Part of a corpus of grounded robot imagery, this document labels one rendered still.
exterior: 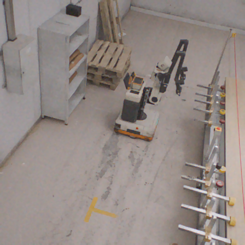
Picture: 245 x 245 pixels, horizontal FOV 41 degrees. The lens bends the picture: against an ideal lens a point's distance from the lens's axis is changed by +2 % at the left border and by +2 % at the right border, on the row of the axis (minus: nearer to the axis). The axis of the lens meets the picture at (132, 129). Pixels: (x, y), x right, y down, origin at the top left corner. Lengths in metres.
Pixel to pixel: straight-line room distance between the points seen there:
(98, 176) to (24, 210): 1.06
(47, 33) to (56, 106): 1.18
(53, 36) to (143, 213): 2.68
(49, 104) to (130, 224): 2.37
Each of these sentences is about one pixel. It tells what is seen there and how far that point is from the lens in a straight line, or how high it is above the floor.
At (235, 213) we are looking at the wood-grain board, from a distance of 3.49.
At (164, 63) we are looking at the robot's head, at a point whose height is 1.35.
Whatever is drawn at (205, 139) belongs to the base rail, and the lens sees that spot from 4.56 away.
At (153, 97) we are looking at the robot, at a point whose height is 0.76.
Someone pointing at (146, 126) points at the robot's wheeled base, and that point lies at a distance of 5.19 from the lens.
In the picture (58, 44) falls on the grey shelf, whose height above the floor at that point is 1.39.
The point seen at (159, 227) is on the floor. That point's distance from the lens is 4.25.
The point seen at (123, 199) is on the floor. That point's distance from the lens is 4.41.
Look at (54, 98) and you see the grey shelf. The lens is 5.26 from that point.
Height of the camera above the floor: 3.38
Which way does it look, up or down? 38 degrees down
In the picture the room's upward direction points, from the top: 11 degrees clockwise
